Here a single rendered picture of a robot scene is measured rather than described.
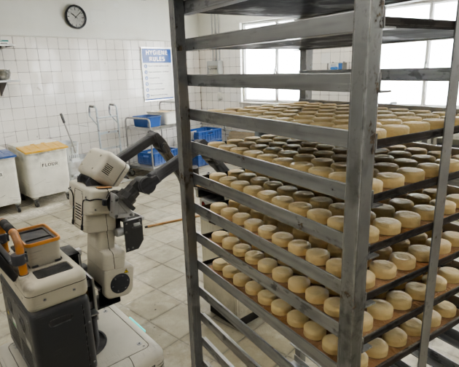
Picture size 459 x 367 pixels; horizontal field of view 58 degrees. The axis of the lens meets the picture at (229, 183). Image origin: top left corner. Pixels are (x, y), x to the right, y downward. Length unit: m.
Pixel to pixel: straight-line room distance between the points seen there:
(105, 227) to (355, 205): 1.58
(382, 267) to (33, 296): 1.39
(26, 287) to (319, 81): 1.46
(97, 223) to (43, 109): 4.36
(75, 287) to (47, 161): 3.86
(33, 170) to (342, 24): 5.13
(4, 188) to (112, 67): 2.55
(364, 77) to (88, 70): 6.13
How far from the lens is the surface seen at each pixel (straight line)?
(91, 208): 1.98
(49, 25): 6.43
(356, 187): 0.67
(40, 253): 1.99
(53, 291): 1.88
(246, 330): 1.13
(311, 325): 0.99
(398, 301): 0.94
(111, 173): 2.01
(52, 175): 5.71
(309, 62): 1.39
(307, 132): 0.77
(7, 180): 5.51
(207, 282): 2.85
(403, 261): 0.90
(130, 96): 7.02
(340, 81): 0.71
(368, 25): 0.64
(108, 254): 2.11
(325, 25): 0.74
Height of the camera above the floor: 1.62
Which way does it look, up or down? 16 degrees down
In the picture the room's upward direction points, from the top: 2 degrees counter-clockwise
